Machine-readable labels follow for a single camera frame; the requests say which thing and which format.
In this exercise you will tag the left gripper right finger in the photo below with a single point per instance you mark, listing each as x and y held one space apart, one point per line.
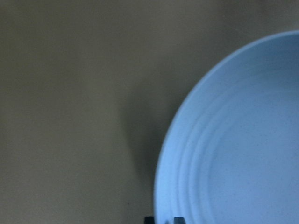
179 220

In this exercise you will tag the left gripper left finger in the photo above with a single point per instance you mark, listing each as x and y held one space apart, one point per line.
149 220

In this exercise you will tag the blue plate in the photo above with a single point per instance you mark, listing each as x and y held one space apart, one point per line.
231 154

